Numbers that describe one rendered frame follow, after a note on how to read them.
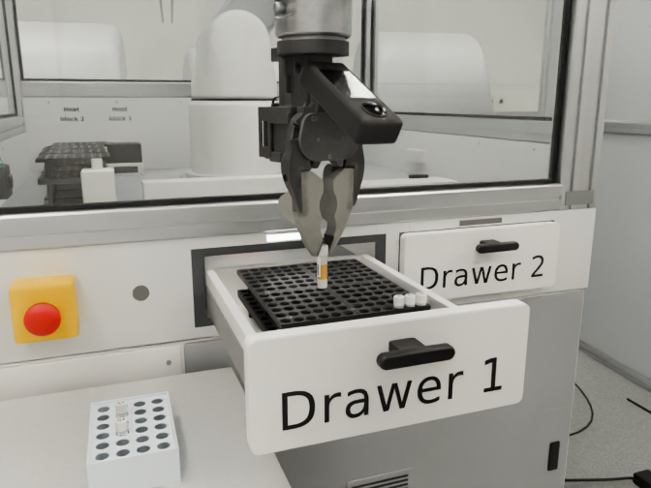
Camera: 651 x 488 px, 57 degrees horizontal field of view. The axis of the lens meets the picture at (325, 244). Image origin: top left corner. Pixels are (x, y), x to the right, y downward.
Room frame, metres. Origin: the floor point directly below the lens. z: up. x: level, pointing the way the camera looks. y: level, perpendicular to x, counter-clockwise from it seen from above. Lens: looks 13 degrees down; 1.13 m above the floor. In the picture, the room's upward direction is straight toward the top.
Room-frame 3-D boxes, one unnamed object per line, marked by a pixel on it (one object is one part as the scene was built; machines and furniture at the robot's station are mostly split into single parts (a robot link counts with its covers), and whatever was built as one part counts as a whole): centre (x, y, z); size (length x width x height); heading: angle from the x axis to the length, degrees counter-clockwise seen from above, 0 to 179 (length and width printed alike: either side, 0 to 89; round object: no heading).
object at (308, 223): (0.61, 0.03, 1.02); 0.06 x 0.03 x 0.09; 36
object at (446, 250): (0.94, -0.25, 0.87); 0.29 x 0.02 x 0.11; 110
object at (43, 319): (0.67, 0.34, 0.88); 0.04 x 0.03 x 0.04; 110
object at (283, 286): (0.72, 0.00, 0.87); 0.22 x 0.18 x 0.06; 20
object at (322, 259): (0.61, 0.00, 0.96); 0.01 x 0.01 x 0.05
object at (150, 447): (0.56, 0.20, 0.78); 0.12 x 0.08 x 0.04; 19
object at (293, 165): (0.59, 0.02, 1.06); 0.05 x 0.02 x 0.09; 126
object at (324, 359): (0.53, -0.07, 0.87); 0.29 x 0.02 x 0.11; 110
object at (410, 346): (0.51, -0.08, 0.91); 0.07 x 0.04 x 0.01; 110
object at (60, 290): (0.70, 0.35, 0.88); 0.07 x 0.05 x 0.07; 110
